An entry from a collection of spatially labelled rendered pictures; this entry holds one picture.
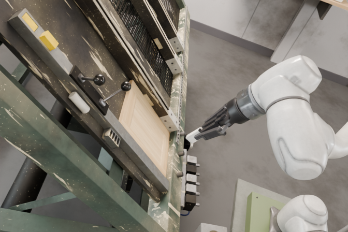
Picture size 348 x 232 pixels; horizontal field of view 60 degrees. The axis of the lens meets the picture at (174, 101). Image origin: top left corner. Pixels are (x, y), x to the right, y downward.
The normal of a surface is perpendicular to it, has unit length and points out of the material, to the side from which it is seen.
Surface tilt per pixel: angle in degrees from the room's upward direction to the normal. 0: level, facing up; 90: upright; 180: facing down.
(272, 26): 90
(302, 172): 97
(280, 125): 66
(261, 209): 0
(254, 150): 0
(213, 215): 0
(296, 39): 90
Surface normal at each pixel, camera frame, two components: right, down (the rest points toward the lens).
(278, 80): -0.71, -0.31
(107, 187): 0.90, -0.27
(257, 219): 0.26, -0.70
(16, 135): -0.07, 0.68
